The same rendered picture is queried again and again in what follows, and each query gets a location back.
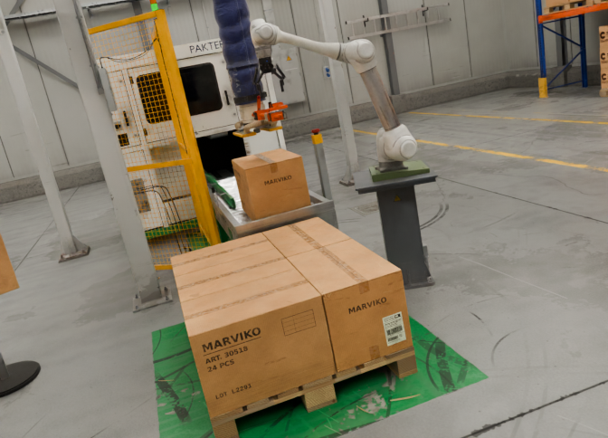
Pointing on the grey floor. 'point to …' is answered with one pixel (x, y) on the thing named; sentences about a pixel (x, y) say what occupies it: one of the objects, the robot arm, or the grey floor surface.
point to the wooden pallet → (316, 391)
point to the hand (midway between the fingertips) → (271, 91)
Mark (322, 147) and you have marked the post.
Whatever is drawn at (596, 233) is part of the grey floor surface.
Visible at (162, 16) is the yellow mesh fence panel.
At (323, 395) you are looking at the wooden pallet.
